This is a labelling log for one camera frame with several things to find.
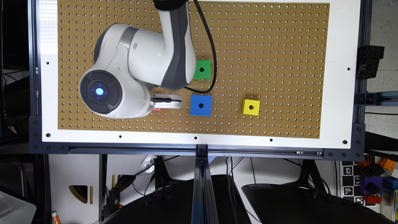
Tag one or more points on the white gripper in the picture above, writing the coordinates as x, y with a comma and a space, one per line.
166, 101

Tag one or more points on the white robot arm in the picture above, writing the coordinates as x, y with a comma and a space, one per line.
136, 71

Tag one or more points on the blue block with hole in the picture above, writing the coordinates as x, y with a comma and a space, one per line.
200, 105

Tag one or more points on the green block with hole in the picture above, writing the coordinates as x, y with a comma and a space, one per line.
203, 69

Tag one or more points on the yellow block with hole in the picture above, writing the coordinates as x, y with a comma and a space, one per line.
251, 107

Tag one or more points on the colourful block pile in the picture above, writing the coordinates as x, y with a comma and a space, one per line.
375, 176

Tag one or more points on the black office chair left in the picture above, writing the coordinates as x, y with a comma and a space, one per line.
176, 208

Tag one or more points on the black office chair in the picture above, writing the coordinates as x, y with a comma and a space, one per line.
176, 208
282, 204

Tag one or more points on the brown perforated pegboard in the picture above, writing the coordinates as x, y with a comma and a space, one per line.
271, 52

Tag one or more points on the black office chair right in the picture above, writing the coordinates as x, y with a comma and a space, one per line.
282, 204

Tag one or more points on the white table board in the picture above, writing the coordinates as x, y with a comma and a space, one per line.
337, 97

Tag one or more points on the black white marker sheet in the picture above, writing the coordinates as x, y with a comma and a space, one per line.
350, 183

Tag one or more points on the black cube stack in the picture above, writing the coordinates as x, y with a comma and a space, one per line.
368, 58

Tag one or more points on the dark aluminium table frame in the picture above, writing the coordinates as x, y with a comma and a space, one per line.
204, 205

